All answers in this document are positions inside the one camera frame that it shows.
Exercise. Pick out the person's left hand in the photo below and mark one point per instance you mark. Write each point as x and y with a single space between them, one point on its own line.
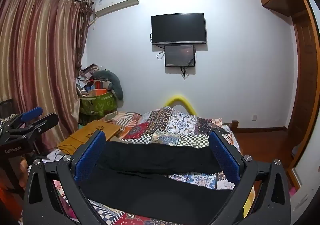
24 172

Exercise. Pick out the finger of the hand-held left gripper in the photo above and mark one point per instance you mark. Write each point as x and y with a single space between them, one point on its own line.
31 113
45 122

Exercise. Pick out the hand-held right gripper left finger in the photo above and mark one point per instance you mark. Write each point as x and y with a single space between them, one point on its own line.
90 155

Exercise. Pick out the white air conditioner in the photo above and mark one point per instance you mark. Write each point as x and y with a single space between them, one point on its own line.
116 1

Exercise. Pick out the black wall television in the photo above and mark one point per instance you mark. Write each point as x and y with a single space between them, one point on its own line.
178 27

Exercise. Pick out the yellow foam bed rail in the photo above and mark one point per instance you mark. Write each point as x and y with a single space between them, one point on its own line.
178 97

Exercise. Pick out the pile of clutter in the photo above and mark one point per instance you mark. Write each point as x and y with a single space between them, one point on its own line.
85 75

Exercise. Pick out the wooden baseboard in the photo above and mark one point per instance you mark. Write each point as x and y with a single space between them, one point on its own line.
262 130

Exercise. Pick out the wooden lap desk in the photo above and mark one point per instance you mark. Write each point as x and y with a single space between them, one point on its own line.
100 128

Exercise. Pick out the orange box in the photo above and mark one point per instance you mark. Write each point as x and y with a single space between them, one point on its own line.
100 91

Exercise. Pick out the white wall socket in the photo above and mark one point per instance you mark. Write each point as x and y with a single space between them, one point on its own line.
254 117

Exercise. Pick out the pink cloth item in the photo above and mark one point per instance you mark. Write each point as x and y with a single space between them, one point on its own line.
292 193

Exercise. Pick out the black pants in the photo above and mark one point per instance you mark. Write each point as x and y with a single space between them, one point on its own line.
155 155

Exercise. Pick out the small black wall monitor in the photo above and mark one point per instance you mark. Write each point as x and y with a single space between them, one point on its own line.
179 55

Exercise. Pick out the wooden bed post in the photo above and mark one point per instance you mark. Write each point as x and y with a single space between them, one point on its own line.
235 124

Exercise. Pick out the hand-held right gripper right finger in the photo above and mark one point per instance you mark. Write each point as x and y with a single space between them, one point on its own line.
223 157

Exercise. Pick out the patchwork quilt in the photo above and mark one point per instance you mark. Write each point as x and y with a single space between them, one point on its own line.
180 125

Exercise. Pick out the grey plush pillow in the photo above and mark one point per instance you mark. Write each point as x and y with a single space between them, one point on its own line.
115 82

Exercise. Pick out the striped brown curtain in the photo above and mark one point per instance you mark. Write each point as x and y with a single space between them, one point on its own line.
37 60

